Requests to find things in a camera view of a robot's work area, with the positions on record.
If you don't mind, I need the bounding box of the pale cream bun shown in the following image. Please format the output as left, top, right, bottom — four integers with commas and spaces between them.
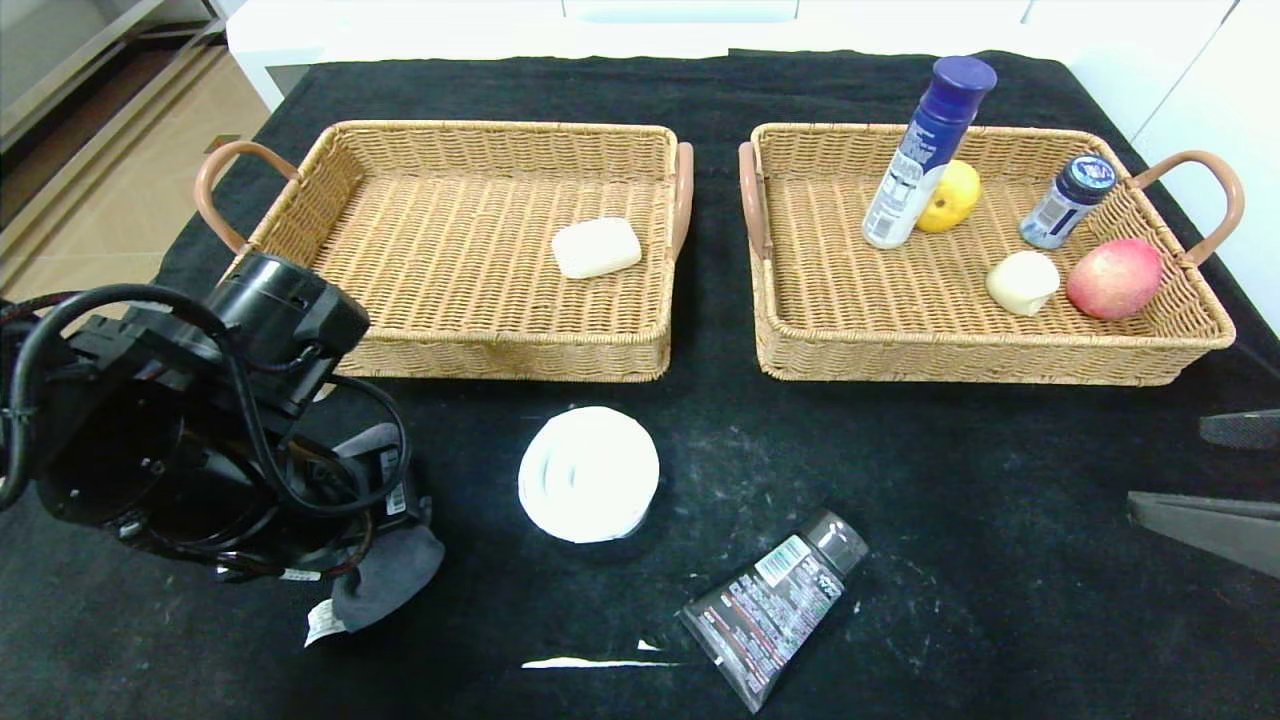
985, 250, 1061, 318

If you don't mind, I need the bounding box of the black squeeze tube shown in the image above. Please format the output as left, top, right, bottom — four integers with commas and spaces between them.
679, 508, 870, 714

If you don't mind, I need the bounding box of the black table cloth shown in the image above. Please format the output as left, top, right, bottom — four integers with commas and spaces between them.
0, 50, 1280, 720

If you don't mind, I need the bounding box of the white paper strip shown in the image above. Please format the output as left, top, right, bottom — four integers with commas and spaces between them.
522, 640, 681, 670

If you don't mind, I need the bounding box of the white soap bar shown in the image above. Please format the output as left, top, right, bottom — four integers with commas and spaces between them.
551, 217, 643, 280

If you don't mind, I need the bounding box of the white tape roll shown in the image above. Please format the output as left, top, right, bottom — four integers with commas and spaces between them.
518, 406, 661, 545

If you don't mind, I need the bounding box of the yellow pear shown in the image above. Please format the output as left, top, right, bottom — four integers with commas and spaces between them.
916, 159, 983, 234

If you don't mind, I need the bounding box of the blue cap spray can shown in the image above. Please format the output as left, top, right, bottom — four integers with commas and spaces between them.
862, 55, 998, 250

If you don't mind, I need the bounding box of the wicker basket holding apple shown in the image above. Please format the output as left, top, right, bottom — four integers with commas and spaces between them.
738, 122, 1246, 387

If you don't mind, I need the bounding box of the grey metal shelf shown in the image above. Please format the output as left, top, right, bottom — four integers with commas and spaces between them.
0, 0, 233, 296

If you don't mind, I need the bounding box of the small dark cap bottle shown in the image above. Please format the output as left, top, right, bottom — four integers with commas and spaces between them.
1018, 154, 1117, 251

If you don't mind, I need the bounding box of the red apple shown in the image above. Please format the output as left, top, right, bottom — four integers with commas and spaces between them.
1066, 238, 1164, 321

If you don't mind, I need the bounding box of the wicker basket holding soap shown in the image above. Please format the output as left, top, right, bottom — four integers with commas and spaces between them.
195, 120, 696, 384

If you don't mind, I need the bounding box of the grey cloth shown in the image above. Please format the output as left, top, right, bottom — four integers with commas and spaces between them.
303, 424, 447, 649

